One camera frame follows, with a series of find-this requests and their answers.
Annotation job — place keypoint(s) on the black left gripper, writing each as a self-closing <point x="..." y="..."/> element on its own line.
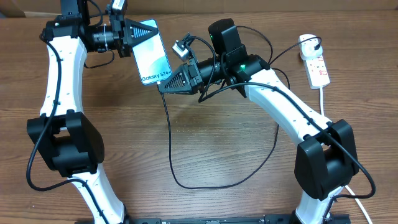
<point x="133" y="27"/>

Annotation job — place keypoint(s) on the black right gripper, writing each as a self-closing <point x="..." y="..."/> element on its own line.
<point x="189" y="72"/>

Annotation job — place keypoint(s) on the black smartphone blue screen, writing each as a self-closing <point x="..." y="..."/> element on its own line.
<point x="151" y="59"/>

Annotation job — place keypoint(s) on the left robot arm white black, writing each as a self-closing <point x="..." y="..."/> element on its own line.
<point x="62" y="134"/>

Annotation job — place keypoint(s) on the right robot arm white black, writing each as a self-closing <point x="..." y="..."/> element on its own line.
<point x="326" y="158"/>

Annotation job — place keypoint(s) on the white charger plug adapter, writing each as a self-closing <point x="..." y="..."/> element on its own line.
<point x="310" y="46"/>

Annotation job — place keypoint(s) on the white power strip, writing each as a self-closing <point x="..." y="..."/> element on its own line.
<point x="317" y="73"/>

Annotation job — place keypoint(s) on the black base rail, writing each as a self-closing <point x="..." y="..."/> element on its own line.
<point x="217" y="221"/>

